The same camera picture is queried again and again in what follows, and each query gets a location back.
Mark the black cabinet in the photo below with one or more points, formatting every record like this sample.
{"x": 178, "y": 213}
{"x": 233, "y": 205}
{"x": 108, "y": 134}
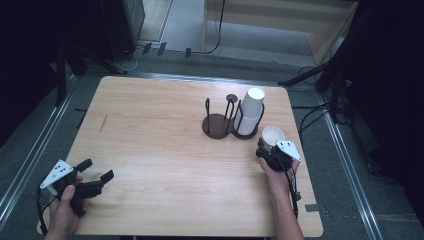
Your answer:
{"x": 123, "y": 23}

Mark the black metal stand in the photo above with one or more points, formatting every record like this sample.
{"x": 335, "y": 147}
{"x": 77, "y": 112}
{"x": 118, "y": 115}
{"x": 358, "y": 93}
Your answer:
{"x": 61, "y": 73}
{"x": 333, "y": 76}

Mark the dark tape patch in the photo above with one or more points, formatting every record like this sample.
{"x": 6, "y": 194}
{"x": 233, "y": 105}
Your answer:
{"x": 312, "y": 208}

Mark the metal floor rail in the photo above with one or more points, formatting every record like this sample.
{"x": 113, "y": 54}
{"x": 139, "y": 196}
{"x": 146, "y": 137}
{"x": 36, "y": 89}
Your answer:
{"x": 350, "y": 166}
{"x": 33, "y": 156}

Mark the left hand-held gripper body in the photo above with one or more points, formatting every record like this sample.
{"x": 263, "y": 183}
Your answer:
{"x": 56, "y": 173}

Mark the light wooden shelf unit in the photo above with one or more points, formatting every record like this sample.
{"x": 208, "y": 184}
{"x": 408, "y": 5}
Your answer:
{"x": 283, "y": 20}

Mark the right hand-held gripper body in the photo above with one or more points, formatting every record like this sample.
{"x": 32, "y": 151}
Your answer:
{"x": 288, "y": 150}

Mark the small black floor bracket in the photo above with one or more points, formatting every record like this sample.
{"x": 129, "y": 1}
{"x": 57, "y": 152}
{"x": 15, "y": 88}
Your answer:
{"x": 161, "y": 49}
{"x": 188, "y": 52}
{"x": 147, "y": 48}

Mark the person's left hand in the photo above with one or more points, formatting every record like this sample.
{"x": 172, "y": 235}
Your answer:
{"x": 63, "y": 216}

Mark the white paper cup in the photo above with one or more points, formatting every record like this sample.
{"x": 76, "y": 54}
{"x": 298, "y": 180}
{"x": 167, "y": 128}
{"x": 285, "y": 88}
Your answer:
{"x": 273, "y": 134}
{"x": 252, "y": 101}
{"x": 246, "y": 125}

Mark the black curtain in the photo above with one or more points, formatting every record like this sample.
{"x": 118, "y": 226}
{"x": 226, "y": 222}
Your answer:
{"x": 393, "y": 83}
{"x": 30, "y": 50}

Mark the person's right hand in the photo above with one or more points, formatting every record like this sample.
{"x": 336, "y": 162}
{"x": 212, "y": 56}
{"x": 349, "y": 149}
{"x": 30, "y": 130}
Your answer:
{"x": 280, "y": 183}

